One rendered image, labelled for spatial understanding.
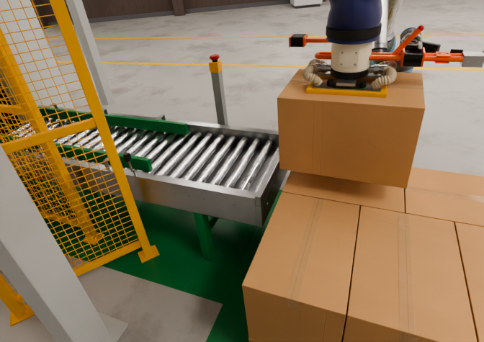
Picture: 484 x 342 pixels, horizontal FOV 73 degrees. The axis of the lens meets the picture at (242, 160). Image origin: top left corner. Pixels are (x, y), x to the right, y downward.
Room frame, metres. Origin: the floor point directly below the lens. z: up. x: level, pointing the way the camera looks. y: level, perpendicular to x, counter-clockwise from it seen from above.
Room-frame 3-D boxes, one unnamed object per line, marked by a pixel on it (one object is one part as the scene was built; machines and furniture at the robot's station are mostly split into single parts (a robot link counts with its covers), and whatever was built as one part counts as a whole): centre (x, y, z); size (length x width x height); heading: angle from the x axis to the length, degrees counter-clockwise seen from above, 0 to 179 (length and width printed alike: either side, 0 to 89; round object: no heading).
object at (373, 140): (1.43, -0.55, 0.87); 0.60 x 0.40 x 0.40; 64
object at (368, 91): (1.36, -0.49, 1.09); 0.34 x 0.10 x 0.05; 65
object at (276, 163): (1.55, -0.20, 0.58); 0.70 x 0.03 x 0.06; 156
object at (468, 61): (1.25, -0.95, 1.20); 0.07 x 0.07 x 0.04; 65
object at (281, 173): (1.55, -0.20, 0.48); 0.70 x 0.03 x 0.15; 156
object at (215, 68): (2.25, 0.12, 0.50); 0.07 x 0.07 x 1.00; 66
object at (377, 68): (1.45, -0.53, 1.13); 0.34 x 0.25 x 0.06; 65
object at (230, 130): (2.33, 0.73, 0.50); 2.31 x 0.05 x 0.19; 66
